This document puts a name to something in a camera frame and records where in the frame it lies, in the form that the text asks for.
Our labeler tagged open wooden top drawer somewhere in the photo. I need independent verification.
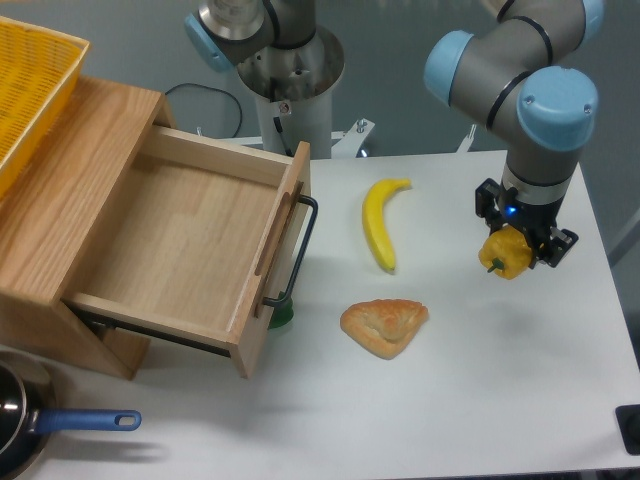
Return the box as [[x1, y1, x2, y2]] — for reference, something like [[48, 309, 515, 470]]
[[63, 126, 311, 378]]

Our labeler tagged yellow bell pepper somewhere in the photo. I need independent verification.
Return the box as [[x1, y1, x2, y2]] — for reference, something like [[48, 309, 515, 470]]
[[478, 226, 533, 280]]

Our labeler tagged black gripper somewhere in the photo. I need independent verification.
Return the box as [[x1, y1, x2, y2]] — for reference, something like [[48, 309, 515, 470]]
[[475, 177, 579, 269]]

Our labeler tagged black pan blue handle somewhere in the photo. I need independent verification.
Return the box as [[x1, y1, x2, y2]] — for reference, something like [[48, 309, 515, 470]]
[[1, 352, 142, 479]]

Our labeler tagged golden pastry turnover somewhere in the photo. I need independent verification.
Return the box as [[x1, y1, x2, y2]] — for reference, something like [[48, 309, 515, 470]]
[[340, 299, 429, 360]]

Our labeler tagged green object under drawer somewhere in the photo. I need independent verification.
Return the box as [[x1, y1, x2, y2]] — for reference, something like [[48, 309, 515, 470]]
[[268, 292, 294, 330]]

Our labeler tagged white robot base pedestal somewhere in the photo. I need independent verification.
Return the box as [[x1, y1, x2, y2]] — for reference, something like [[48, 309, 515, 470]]
[[237, 26, 345, 159]]

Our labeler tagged yellow banana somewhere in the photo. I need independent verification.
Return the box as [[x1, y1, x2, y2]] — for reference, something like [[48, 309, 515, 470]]
[[361, 178, 411, 273]]

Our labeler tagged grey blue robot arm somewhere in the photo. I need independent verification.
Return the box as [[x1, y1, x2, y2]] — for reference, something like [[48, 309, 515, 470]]
[[184, 1, 604, 267]]

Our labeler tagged wooden drawer cabinet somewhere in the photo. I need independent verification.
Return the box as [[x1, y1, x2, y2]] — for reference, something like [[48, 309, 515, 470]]
[[1, 76, 175, 380]]

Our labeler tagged black cable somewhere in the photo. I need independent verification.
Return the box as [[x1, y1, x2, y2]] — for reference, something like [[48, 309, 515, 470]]
[[163, 82, 244, 138]]

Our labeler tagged yellow plastic basket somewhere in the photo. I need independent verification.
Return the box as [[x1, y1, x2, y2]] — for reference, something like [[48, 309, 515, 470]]
[[1, 17, 91, 195]]

